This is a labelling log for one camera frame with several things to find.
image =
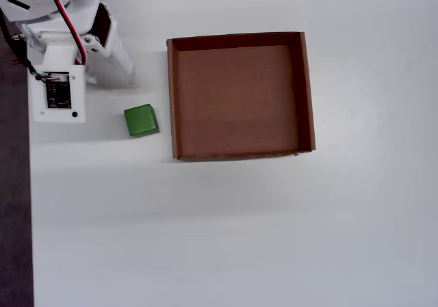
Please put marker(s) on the brown cardboard box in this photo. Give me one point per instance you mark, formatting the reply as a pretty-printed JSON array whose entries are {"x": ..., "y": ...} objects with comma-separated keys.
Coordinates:
[{"x": 239, "y": 98}]

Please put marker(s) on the small metal clamp screw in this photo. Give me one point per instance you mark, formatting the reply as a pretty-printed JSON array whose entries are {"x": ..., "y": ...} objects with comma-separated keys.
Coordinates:
[{"x": 15, "y": 62}]

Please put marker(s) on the green cube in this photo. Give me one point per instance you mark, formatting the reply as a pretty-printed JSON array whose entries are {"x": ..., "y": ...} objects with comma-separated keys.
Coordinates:
[{"x": 141, "y": 120}]

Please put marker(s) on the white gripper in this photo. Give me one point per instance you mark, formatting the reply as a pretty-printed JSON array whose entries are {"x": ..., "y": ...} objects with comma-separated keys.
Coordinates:
[{"x": 120, "y": 64}]

